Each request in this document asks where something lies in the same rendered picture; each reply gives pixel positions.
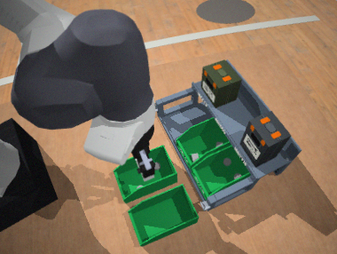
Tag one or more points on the grey shelf rack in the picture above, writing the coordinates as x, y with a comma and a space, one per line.
233, 119

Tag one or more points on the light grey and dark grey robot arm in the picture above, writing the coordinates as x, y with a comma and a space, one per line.
96, 69

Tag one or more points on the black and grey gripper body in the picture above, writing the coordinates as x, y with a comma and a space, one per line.
141, 145

